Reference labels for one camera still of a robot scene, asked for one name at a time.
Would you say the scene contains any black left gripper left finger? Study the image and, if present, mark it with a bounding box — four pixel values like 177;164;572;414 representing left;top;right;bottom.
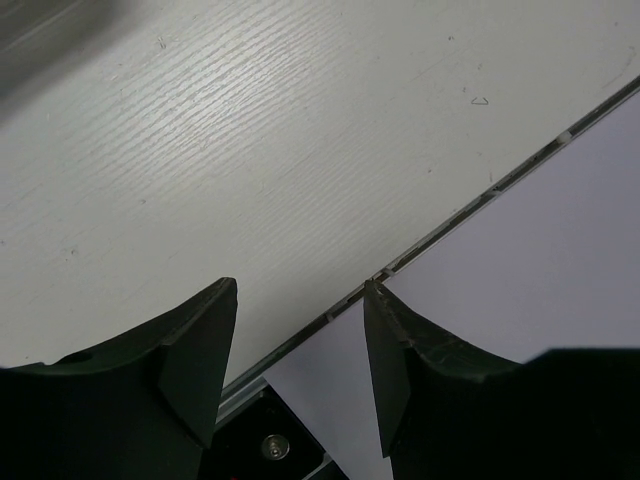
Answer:
1;278;237;479

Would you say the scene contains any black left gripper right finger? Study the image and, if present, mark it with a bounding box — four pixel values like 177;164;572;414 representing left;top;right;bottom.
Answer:
363;281;639;479

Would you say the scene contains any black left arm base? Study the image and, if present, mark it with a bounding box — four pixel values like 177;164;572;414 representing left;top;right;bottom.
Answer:
198;387;325;480

